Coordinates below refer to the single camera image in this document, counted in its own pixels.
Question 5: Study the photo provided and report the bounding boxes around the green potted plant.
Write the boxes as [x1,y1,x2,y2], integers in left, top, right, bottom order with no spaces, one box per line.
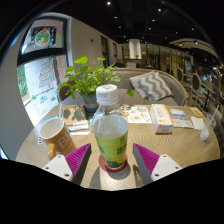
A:
[55,55,136,116]

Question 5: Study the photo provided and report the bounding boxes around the group of ceiling lights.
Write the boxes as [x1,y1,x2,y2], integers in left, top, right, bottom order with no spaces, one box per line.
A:
[106,1,201,46]

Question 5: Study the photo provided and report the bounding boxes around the white box with orange print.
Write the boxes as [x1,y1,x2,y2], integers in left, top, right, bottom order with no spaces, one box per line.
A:
[149,103,175,135]

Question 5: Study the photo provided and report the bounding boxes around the small yellow card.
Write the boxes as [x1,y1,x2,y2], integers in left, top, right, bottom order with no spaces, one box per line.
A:
[189,107,204,118]

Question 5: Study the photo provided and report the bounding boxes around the small white blue box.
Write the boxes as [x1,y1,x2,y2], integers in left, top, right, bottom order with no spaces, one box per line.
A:
[169,108,188,120]

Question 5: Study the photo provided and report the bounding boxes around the tan ceramic mug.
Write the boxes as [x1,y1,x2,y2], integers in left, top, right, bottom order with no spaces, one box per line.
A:
[38,116,78,162]

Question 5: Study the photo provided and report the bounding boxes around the grey curved sofa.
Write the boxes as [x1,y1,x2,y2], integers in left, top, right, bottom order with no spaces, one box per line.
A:
[58,68,188,108]

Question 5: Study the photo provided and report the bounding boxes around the white paper sheet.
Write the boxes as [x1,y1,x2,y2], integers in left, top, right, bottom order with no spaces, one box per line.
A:
[173,118,194,129]

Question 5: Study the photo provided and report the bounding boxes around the flat round red coaster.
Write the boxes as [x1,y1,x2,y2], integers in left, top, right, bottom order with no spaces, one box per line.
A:
[98,153,129,174]

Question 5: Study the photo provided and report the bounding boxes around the clear green-label drink bottle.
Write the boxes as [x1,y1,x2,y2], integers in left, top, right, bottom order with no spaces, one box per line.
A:
[90,84,130,171]

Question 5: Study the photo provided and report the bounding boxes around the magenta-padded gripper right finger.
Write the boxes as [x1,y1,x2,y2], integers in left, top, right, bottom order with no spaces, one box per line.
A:
[132,143,184,186]

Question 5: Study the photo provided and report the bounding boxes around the group of dining chairs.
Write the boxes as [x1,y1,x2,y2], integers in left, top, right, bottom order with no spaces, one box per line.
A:
[171,64,224,114]

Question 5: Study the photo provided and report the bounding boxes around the window with festive stickers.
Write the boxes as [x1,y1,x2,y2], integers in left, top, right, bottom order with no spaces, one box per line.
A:
[16,18,69,126]

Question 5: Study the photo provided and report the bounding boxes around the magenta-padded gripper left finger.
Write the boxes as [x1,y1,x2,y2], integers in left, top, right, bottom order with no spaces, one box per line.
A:
[42,143,93,186]

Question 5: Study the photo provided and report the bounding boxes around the white paper napkin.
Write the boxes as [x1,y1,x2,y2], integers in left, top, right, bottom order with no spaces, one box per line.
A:
[190,116,206,131]

